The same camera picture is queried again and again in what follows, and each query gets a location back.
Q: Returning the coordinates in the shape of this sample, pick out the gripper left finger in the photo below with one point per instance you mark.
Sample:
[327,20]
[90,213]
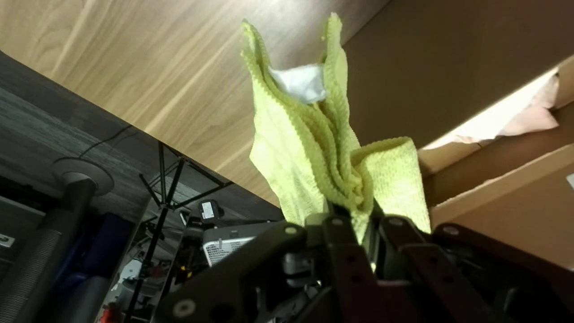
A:
[251,264]

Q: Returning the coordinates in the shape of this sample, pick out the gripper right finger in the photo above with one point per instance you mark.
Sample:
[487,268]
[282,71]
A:
[466,269]

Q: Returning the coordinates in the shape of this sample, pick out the yellow towel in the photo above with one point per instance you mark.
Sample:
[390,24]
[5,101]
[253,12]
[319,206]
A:
[296,148]

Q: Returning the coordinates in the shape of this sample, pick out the white vented box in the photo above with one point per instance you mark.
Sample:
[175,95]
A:
[224,246]

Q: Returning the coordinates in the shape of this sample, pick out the peach shirt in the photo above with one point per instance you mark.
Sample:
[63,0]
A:
[524,119]

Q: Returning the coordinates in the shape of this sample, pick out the cardboard box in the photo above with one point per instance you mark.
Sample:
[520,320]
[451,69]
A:
[448,67]

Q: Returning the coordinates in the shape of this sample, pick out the black power adapter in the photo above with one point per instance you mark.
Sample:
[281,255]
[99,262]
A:
[208,210]

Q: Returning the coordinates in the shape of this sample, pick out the black tripod stand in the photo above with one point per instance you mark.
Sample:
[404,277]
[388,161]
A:
[162,211]

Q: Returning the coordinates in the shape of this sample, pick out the grey post with round foot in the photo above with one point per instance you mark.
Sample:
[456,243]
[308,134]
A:
[67,211]

